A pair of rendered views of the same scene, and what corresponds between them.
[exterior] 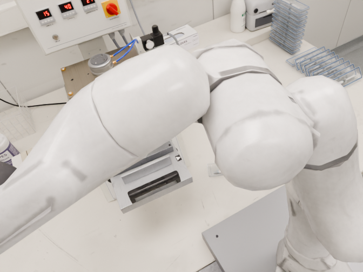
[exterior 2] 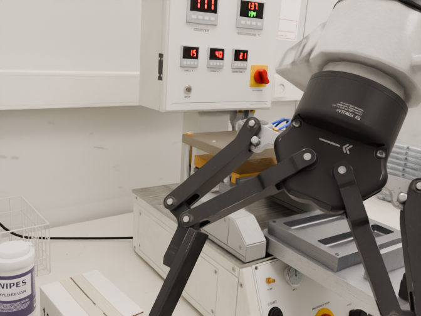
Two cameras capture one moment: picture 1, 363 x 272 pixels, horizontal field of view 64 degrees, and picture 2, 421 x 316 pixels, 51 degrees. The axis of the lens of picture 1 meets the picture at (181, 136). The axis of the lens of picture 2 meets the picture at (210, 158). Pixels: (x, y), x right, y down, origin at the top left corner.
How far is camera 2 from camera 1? 0.75 m
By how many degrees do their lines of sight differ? 39
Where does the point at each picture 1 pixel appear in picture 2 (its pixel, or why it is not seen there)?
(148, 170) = (400, 258)
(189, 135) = not seen: hidden behind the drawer
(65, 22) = (205, 74)
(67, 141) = not seen: outside the picture
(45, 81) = (59, 205)
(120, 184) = (360, 280)
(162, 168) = not seen: hidden behind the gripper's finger
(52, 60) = (85, 172)
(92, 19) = (235, 82)
